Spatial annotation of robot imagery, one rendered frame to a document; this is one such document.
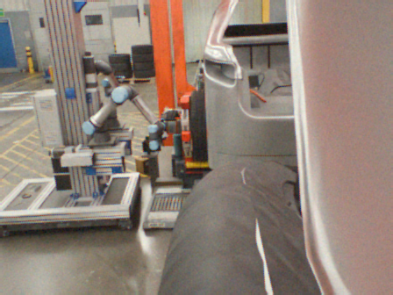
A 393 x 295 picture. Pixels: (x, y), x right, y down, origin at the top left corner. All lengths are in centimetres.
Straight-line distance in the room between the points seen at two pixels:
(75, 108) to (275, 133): 189
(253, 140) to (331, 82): 241
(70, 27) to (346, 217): 349
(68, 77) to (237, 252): 335
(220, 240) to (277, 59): 572
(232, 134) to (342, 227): 243
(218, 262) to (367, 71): 22
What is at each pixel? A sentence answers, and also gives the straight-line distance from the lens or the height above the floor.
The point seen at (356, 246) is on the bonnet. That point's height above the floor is 171.
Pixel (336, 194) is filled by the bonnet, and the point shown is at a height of 173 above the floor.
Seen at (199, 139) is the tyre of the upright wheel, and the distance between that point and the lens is 337.
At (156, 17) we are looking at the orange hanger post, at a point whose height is 182.
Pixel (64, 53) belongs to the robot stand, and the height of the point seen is 157.
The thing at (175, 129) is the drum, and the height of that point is 84.
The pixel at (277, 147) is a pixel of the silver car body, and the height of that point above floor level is 98.
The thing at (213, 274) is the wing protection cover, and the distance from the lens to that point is 36.
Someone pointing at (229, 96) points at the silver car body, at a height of 132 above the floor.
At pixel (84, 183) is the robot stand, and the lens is 392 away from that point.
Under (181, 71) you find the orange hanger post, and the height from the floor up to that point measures 105.
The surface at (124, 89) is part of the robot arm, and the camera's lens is 316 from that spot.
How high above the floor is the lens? 181
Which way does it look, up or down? 18 degrees down
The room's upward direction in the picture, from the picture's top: 3 degrees counter-clockwise
